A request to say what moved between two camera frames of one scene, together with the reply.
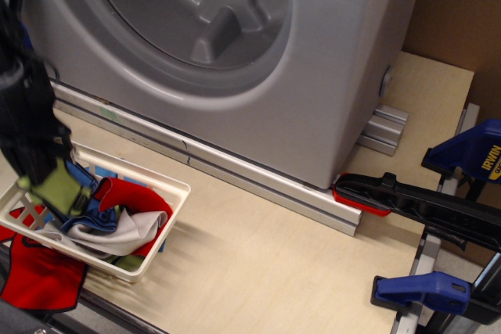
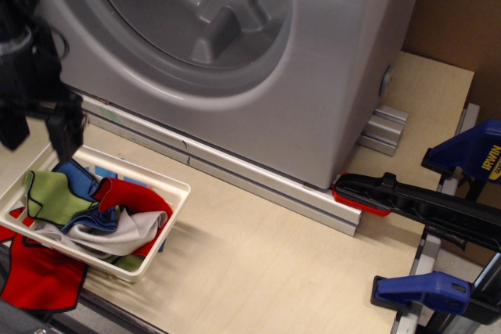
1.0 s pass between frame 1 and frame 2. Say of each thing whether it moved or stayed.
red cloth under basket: stayed
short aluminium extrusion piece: stayed
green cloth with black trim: moved
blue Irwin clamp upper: stayed
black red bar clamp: stayed
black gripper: moved
